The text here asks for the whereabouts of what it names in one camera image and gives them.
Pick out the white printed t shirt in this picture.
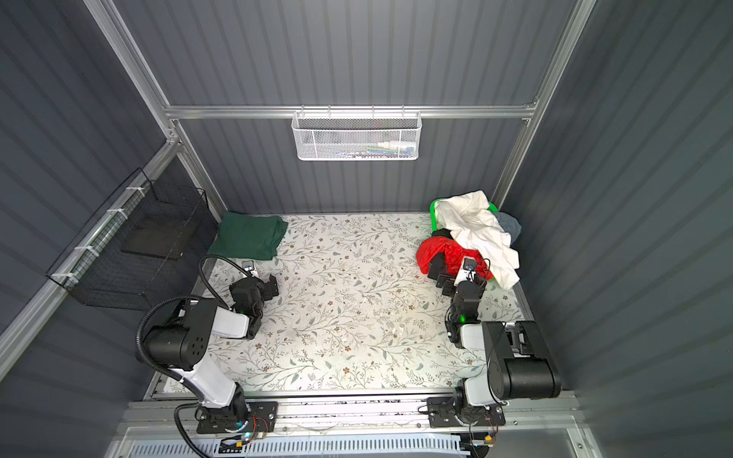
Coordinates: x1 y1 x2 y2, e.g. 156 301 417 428
436 190 520 290

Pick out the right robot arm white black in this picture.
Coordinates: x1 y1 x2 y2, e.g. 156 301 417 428
426 253 561 431

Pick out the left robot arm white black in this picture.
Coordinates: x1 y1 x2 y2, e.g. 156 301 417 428
135 275 280 432

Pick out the red t shirt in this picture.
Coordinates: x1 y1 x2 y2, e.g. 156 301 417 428
416 237 494 281

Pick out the green plastic laundry basket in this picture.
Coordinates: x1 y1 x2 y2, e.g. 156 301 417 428
429 198 499 231

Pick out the folded dark green t shirt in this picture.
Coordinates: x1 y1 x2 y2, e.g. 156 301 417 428
208 212 288 261

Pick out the grey blue t shirt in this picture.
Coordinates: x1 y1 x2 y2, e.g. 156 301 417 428
496 212 522 245

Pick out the floral patterned table mat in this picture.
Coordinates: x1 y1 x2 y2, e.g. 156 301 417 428
208 213 484 391

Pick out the white bottle in basket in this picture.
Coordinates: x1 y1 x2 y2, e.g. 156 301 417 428
377 140 417 154

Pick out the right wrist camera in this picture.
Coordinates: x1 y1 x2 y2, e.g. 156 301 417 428
454 257 478 286

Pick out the black wire mesh basket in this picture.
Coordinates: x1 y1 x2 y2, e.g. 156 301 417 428
47 175 217 311

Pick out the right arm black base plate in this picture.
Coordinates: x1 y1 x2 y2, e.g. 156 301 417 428
427 396 506 429

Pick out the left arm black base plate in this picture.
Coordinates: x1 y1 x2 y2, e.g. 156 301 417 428
195 402 279 434

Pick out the aluminium mounting rail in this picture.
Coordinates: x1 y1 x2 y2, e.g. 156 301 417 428
116 390 585 442

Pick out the white wire mesh basket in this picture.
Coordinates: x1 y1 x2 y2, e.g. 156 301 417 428
291 112 423 161

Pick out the white slotted cable duct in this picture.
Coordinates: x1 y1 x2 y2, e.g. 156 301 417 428
128 433 471 458

